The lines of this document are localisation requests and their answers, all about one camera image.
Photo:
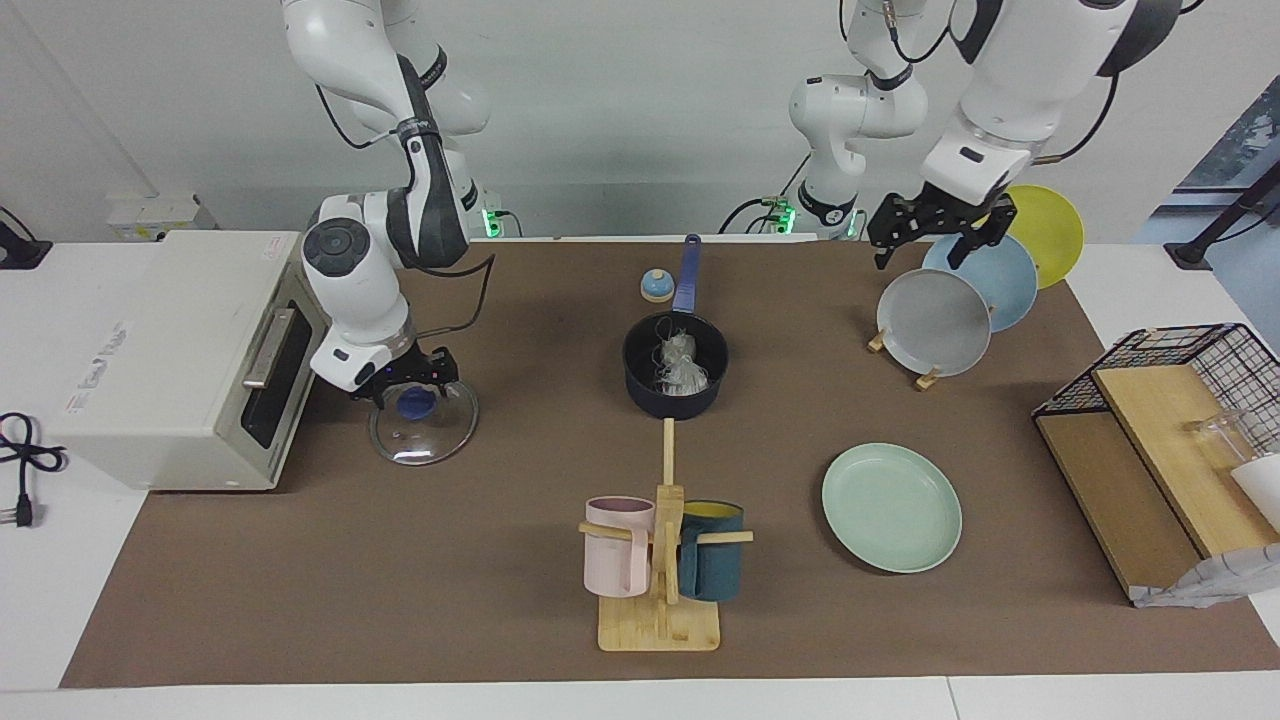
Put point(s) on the black table clamp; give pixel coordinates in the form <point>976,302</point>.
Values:
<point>20,252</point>

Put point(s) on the white vermicelli bundle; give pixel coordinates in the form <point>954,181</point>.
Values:
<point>685,372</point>

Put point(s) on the black stand with pole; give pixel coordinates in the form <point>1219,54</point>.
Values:
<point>1190,254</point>

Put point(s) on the light green plate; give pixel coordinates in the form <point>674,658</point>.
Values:
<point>890,508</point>

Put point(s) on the pink mug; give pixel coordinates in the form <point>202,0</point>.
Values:
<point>615,555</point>

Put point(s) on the clear glass cup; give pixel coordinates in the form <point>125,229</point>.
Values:
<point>1220,440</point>

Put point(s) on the brown table mat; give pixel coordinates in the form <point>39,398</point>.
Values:
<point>450,540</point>

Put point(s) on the wooden mug tree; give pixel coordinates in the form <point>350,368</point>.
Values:
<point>660,625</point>

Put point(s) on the grey plate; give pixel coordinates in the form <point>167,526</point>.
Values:
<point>932,322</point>

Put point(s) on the white cup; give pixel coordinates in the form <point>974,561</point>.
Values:
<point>1262,490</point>

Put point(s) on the dark blue saucepan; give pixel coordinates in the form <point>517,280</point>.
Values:
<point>676,402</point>

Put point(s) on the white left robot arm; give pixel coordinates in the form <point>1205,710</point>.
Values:
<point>1020,70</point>

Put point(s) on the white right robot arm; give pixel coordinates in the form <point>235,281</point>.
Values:
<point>355,270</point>

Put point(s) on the light blue plate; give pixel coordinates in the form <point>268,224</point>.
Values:
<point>1005,285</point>

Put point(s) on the teal mug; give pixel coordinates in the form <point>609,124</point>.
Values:
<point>712,565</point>

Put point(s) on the glass lid with blue knob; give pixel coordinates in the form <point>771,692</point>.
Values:
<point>425,440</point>

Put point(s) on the wooden plate rack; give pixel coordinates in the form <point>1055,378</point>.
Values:
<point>927,380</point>

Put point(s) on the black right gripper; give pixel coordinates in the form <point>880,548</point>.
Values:
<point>415,368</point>

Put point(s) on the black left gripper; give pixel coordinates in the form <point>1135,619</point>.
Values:
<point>940,212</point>

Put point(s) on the brown wooden board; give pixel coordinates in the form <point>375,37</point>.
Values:
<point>1120,500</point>

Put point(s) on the yellow plate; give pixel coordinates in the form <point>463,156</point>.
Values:
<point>1050,235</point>

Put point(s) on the white toaster oven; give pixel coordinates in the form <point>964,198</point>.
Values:
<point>160,360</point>

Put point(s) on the grey crumpled bag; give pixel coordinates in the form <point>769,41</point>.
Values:
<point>1210,582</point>

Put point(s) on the light wooden board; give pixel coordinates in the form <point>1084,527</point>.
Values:
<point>1165,430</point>

